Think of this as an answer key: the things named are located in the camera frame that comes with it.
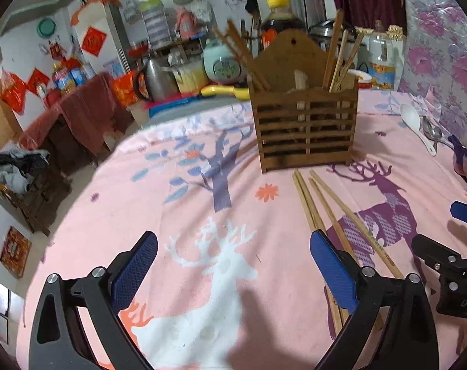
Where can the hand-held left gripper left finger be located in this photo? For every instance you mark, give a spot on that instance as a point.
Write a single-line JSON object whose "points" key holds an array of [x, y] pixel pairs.
{"points": [[137, 269]]}

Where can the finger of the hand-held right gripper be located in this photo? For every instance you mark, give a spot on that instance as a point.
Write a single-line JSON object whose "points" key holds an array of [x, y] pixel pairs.
{"points": [[466, 214], [430, 247]]}

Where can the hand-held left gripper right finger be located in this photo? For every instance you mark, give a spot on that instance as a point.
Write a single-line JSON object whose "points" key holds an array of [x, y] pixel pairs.
{"points": [[333, 273]]}

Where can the long wooden chopstick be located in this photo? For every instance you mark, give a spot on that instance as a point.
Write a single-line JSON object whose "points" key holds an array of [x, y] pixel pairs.
{"points": [[333, 219], [310, 197], [355, 220], [303, 196]]}

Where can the wooden slatted utensil holder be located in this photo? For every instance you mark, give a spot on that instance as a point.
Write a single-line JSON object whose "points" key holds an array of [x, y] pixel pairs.
{"points": [[306, 135]]}

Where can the bunch of wooden chopsticks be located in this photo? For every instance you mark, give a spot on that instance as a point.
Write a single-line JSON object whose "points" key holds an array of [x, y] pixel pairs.
{"points": [[243, 52], [335, 61]]}

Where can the pink deer-print bedsheet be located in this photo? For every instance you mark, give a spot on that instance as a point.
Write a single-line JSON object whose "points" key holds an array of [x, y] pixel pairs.
{"points": [[256, 239]]}

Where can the metal spoon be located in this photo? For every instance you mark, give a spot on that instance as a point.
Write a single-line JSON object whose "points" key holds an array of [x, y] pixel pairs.
{"points": [[438, 134], [429, 127]]}

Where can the white ceramic spoon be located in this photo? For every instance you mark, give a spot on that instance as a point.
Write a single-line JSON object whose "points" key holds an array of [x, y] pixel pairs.
{"points": [[411, 117]]}

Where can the wooden chair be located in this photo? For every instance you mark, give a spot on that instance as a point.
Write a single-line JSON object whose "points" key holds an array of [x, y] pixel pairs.
{"points": [[33, 210]]}

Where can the red printed box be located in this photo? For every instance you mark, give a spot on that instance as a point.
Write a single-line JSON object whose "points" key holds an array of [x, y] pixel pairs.
{"points": [[14, 252]]}

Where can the pile of grey clothes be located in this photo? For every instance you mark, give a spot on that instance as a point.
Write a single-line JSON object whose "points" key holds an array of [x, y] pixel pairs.
{"points": [[13, 169]]}

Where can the red-cloth covered table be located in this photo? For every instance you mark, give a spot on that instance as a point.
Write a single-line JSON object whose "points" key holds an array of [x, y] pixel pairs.
{"points": [[79, 115]]}

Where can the red and white bowl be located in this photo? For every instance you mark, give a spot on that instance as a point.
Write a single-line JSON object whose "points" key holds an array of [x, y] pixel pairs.
{"points": [[362, 81]]}

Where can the floral plastic sheet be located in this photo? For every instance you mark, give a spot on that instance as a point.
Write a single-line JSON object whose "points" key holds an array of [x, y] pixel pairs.
{"points": [[441, 46]]}

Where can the clear cooking oil bottle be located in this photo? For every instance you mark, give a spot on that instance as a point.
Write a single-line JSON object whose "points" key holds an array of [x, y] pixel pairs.
{"points": [[382, 57]]}

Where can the orange gift bag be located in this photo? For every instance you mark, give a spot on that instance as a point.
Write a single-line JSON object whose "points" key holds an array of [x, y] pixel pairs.
{"points": [[125, 90]]}

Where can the steel electric kettle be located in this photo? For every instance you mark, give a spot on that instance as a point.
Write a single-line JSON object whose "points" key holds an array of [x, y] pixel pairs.
{"points": [[156, 81]]}

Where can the yellow plastic scoop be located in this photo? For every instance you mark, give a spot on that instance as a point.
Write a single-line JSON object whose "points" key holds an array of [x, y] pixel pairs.
{"points": [[222, 91]]}

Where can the cream cooking pot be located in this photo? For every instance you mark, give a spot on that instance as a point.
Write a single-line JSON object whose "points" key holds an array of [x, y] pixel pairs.
{"points": [[191, 77]]}

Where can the yellow oil jug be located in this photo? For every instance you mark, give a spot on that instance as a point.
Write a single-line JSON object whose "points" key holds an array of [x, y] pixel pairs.
{"points": [[62, 81]]}

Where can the red diamond paper decoration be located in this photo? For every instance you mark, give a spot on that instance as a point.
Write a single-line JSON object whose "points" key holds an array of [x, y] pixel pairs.
{"points": [[94, 41], [38, 81]]}

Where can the red plastic bag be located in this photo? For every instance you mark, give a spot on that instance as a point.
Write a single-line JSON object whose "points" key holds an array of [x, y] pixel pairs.
{"points": [[13, 92]]}

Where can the red basin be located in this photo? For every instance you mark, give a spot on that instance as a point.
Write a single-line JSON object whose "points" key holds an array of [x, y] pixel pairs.
{"points": [[138, 50]]}

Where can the light green rice cooker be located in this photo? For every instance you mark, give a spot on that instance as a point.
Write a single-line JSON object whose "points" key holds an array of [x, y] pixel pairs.
{"points": [[224, 65]]}

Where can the black electric pressure cooker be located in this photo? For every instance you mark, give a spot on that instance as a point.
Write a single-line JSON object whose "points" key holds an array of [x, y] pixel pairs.
{"points": [[322, 32]]}

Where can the green-lidded tiered steel container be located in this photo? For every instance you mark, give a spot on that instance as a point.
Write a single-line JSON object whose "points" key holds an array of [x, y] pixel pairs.
{"points": [[154, 27]]}

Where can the pink thermos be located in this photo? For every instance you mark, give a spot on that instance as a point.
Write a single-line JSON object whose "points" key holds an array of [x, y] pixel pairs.
{"points": [[185, 25]]}

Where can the white refrigerator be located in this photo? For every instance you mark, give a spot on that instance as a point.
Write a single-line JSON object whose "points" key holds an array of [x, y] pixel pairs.
{"points": [[106, 17]]}

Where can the yellow-capped soy sauce bottle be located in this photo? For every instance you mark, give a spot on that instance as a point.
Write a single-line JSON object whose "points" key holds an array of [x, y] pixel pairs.
{"points": [[279, 23]]}

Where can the green plastic plate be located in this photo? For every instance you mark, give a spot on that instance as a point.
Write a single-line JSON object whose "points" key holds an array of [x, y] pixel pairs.
{"points": [[47, 28]]}

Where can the orange cloth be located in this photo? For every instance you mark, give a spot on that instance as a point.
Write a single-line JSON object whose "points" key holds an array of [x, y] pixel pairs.
{"points": [[98, 0]]}

